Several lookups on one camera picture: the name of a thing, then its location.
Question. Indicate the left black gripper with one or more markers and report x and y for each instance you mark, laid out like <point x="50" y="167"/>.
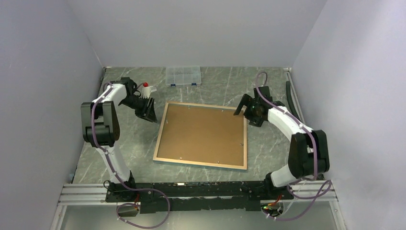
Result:
<point x="148" y="112"/>

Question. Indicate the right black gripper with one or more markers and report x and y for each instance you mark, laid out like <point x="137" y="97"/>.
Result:
<point x="248" y="100"/>

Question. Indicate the brown frame backing board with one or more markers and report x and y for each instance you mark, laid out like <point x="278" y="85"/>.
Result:
<point x="203" y="136"/>

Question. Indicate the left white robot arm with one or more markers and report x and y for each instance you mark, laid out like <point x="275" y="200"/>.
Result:
<point x="100" y="125"/>

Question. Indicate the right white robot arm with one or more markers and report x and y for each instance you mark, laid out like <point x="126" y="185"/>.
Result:
<point x="308" y="153"/>

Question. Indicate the clear plastic organizer box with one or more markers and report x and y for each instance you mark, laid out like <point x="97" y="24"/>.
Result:
<point x="183" y="76"/>

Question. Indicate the black mounting base bar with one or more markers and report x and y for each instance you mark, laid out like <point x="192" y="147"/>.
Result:
<point x="196" y="196"/>

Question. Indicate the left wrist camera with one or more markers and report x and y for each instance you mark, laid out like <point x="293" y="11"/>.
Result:
<point x="147" y="90"/>

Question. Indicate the aluminium rail frame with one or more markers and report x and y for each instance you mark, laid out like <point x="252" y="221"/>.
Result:
<point x="94" y="194"/>

